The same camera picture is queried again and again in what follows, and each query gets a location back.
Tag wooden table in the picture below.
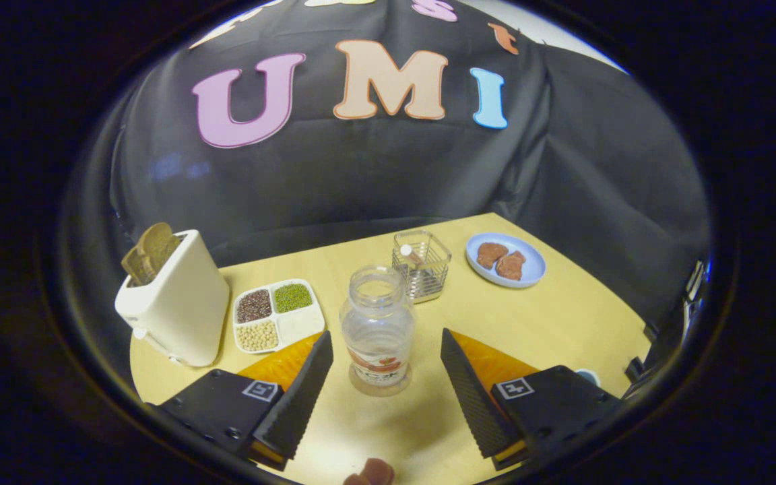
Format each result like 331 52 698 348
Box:
129 213 653 485

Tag green beans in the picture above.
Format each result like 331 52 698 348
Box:
273 284 313 314

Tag beige soybeans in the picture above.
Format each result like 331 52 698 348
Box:
236 320 280 352

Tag dark metal frame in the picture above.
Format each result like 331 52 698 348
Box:
624 259 709 399

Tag white divided tray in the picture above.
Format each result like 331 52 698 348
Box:
232 278 326 355

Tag light blue plate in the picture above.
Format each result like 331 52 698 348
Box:
465 232 547 289

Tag large toast slice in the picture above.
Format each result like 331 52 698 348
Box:
136 222 182 280

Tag brown beans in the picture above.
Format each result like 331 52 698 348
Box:
236 289 273 324

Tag white toaster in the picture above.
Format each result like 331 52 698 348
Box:
115 230 231 368

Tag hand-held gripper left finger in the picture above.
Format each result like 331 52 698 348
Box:
144 330 335 472

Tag clear wire basket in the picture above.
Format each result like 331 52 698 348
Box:
392 230 453 304

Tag clear plastic juice bottle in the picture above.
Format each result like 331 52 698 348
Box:
339 265 416 397

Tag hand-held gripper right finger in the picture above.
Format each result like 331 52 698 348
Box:
440 328 628 472

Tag small toast slice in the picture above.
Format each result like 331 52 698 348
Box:
121 246 152 286

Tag brown meat piece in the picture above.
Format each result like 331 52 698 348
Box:
476 242 509 270
496 251 527 282

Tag black backdrop cloth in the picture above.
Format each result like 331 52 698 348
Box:
65 0 711 325

